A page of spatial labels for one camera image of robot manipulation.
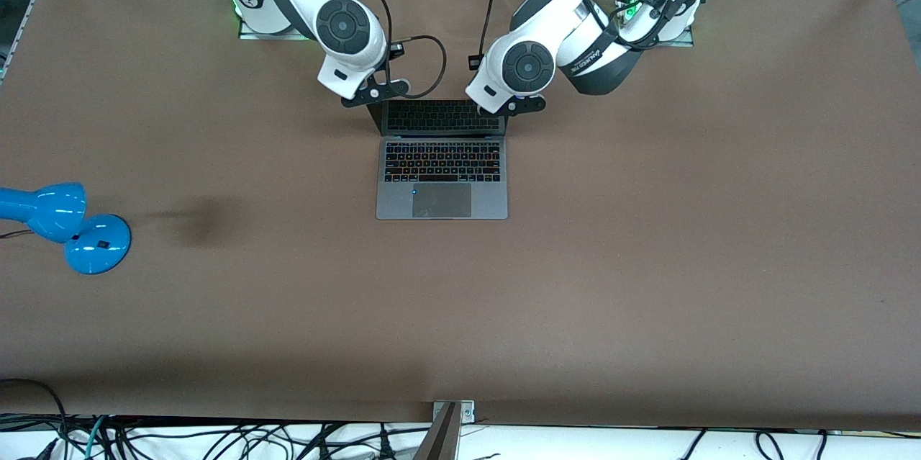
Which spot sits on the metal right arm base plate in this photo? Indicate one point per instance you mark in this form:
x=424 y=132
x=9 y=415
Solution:
x=248 y=32

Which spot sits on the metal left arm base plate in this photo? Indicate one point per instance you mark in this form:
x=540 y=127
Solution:
x=687 y=37

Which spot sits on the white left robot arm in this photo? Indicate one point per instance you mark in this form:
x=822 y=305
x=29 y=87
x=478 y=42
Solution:
x=529 y=68

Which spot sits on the grey laptop with black keyboard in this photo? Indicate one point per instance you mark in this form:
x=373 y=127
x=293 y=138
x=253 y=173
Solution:
x=442 y=201

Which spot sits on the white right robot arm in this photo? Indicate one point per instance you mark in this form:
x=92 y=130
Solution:
x=345 y=24

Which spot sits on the blue desk lamp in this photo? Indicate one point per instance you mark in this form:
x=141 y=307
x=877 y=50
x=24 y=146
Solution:
x=93 y=247

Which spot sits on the metal table edge bracket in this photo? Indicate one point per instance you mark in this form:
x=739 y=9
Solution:
x=468 y=411

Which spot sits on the grey metal support beam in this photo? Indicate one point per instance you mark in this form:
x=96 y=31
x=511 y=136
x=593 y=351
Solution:
x=440 y=438

